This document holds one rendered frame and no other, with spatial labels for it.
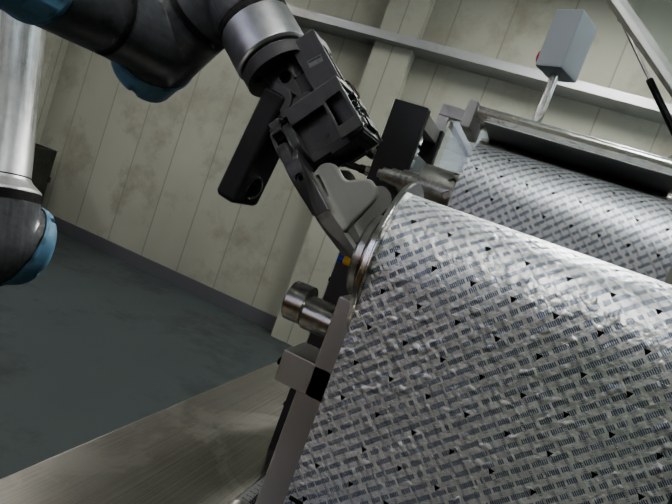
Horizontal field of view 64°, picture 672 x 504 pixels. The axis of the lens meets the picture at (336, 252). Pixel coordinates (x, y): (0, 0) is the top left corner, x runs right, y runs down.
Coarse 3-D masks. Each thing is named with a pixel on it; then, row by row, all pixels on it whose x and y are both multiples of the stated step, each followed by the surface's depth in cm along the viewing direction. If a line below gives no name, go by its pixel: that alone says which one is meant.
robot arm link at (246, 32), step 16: (272, 0) 50; (240, 16) 50; (256, 16) 49; (272, 16) 50; (288, 16) 51; (224, 32) 51; (240, 32) 50; (256, 32) 49; (272, 32) 49; (288, 32) 50; (240, 48) 50; (256, 48) 50; (240, 64) 51
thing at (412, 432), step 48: (384, 336) 40; (336, 384) 41; (384, 384) 40; (432, 384) 39; (480, 384) 38; (336, 432) 41; (384, 432) 40; (432, 432) 39; (480, 432) 38; (528, 432) 37; (576, 432) 36; (336, 480) 41; (384, 480) 40; (432, 480) 39; (480, 480) 38; (528, 480) 37; (576, 480) 36; (624, 480) 35
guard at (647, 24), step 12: (624, 0) 116; (636, 0) 111; (648, 0) 106; (660, 0) 102; (636, 12) 114; (648, 12) 109; (660, 12) 104; (636, 24) 117; (648, 24) 112; (660, 24) 107; (648, 36) 115; (660, 36) 110; (660, 48) 113; (660, 60) 116
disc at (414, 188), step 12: (408, 192) 43; (420, 192) 47; (396, 204) 41; (384, 216) 40; (384, 228) 40; (372, 240) 40; (372, 252) 40; (360, 276) 40; (360, 288) 40; (348, 312) 41; (348, 324) 42
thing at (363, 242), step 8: (368, 224) 45; (376, 224) 45; (368, 232) 44; (360, 240) 44; (368, 240) 44; (360, 248) 44; (352, 256) 44; (360, 256) 44; (352, 264) 44; (360, 264) 44; (352, 272) 44; (352, 280) 44; (352, 288) 45
